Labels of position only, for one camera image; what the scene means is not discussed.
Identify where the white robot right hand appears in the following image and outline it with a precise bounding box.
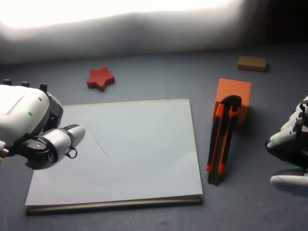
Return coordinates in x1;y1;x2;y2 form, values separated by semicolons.
264;95;308;193

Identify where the red star block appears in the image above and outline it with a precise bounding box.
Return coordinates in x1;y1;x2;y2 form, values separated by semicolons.
86;66;116;92

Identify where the brown wooden block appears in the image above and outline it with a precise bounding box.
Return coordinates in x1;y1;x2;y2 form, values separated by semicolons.
237;56;268;73

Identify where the white backdrop cloth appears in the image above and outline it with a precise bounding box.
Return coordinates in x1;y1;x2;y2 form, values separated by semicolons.
0;0;308;66

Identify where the grey table cloth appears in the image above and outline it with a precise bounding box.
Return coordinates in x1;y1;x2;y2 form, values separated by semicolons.
0;43;308;231

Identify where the orange foam cube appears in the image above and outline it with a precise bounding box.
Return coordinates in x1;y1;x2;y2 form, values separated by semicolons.
212;77;252;132

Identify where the white paper pad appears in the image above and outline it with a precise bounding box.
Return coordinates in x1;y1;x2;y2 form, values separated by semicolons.
25;98;204;215

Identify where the orange black utility knife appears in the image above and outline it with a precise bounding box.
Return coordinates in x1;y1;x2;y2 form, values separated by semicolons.
206;95;242;187

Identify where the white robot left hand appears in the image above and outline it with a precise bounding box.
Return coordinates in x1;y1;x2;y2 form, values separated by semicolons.
0;78;87;170

